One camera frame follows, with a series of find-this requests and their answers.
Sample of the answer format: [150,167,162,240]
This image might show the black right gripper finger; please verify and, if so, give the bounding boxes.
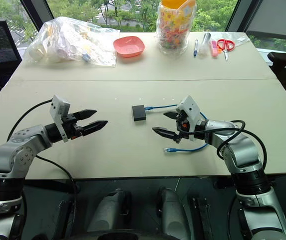
[152,126,181,142]
[163,111,178,121]

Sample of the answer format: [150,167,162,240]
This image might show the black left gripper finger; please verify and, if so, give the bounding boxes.
[72,108,97,121]
[81,120,108,137]

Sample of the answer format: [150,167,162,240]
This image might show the pink highlighter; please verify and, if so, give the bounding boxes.
[211,40,219,58]

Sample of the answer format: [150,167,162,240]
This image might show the grey rounded shape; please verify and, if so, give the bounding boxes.
[157,185,191,240]
[86,188,132,234]

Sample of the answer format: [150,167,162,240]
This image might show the pink plastic bowl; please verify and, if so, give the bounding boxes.
[113,35,146,59]

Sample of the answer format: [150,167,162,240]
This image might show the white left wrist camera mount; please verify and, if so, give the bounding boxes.
[49,94,71,143]

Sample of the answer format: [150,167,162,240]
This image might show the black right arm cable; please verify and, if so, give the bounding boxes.
[176,119,269,173]

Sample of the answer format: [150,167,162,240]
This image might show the small black adapter box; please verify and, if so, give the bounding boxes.
[132,104,147,123]

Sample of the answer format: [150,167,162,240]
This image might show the small clear plastic bag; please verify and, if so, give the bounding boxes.
[233,35,249,48]

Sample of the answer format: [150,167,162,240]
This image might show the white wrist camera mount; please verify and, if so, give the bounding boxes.
[176,95,204,141]
[49,94,71,143]

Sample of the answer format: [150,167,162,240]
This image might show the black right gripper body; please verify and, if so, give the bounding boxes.
[173,109,191,145]

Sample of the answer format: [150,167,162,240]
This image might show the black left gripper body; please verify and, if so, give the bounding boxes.
[61,113,83,141]

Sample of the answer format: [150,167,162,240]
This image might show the red-handled scissors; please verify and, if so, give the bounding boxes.
[216,38,236,62]

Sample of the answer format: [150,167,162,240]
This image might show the grey roller blind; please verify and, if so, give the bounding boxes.
[246,0,286,43]

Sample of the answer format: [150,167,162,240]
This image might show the clear plastic bag of items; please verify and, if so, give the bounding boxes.
[23,16,121,68]

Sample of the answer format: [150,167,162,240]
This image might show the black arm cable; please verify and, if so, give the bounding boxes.
[6,99,79,226]
[176,119,269,173]

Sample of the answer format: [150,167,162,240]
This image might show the dark window frame post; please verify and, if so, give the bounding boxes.
[19,0,55,34]
[225,0,259,33]

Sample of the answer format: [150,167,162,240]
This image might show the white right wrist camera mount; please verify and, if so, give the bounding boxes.
[176,95,204,141]

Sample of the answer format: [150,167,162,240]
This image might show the clear plastic tube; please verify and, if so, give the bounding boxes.
[198,32,212,59]

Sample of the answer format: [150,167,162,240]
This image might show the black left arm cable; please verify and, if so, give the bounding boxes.
[6,99,79,226]

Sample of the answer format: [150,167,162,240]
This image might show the blue Ethernet cable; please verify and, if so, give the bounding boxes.
[143,104,209,155]

